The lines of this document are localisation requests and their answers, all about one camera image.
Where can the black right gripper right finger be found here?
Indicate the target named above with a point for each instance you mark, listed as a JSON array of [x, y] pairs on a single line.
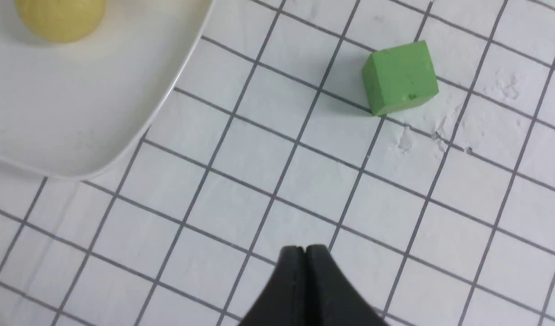
[[331, 300]]

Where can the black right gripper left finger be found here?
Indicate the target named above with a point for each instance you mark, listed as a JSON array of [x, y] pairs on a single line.
[[282, 301]]

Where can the white square plate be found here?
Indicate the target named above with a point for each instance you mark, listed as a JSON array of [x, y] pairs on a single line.
[[71, 110]]

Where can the yellow steamed bun on plate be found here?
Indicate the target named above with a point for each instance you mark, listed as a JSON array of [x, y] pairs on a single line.
[[61, 21]]

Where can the white grid tablecloth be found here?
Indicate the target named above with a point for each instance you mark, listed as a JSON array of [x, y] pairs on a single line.
[[439, 215]]

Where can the green foam cube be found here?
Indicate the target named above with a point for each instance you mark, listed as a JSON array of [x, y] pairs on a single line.
[[399, 78]]

